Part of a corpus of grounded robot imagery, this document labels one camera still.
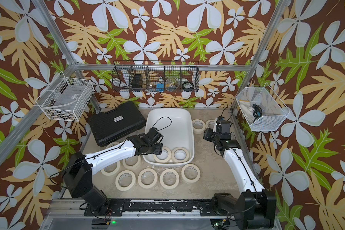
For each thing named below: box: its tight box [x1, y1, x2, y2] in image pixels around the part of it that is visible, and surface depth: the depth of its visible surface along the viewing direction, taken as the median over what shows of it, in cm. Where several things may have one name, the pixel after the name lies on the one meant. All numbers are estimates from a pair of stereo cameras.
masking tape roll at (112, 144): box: [105, 141, 122, 150], surface depth 98 cm
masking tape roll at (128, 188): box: [115, 170, 137, 192], surface depth 82 cm
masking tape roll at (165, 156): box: [153, 145, 172, 164], surface depth 91 cm
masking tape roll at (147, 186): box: [137, 167, 158, 189], surface depth 82 cm
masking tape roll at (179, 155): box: [171, 146, 190, 164], surface depth 93 cm
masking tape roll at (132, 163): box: [122, 154, 142, 171], surface depth 88 cm
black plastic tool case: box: [88, 101, 147, 148], surface depth 104 cm
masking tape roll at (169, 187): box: [159, 168, 180, 190], surface depth 82 cm
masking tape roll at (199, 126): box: [191, 118, 207, 135], surface depth 110 cm
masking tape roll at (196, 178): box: [181, 163, 201, 183], surface depth 84 cm
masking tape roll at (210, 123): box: [205, 119, 216, 130], surface depth 110 cm
